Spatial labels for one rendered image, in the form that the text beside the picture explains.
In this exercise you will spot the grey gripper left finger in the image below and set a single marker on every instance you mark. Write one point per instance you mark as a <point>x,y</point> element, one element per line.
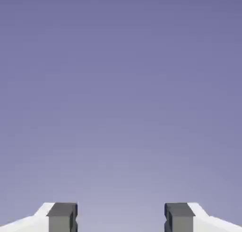
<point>58,216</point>

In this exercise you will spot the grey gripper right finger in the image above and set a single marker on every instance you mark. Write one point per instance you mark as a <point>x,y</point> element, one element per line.
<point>181,216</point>

